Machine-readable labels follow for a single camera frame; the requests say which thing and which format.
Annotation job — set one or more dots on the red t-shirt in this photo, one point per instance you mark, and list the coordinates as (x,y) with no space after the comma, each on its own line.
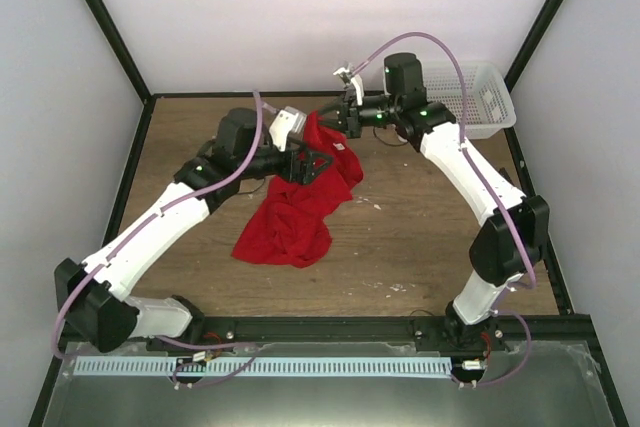
(289,226)

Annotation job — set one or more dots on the light blue cable duct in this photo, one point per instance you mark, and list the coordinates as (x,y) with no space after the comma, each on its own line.
(141,366)

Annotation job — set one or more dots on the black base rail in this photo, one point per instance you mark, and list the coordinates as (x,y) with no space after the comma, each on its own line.
(426,333)

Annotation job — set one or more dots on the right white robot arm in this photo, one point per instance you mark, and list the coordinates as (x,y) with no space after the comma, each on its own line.
(513,226)

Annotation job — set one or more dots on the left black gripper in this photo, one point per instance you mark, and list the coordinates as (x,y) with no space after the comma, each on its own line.
(304,175)

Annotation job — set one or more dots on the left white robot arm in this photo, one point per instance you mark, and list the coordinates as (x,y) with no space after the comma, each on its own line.
(95,295)

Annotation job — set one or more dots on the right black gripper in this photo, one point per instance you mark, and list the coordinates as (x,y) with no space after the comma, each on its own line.
(350,122)

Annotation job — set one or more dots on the white plastic basket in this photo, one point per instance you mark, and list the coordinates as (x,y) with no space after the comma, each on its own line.
(490,107)

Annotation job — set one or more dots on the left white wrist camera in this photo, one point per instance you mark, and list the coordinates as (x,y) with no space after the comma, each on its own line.
(287,121)

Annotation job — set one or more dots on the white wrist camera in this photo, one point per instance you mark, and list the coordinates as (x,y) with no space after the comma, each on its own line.
(287,121)
(346,73)

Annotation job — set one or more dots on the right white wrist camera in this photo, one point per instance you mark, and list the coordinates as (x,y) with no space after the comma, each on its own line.
(346,73)

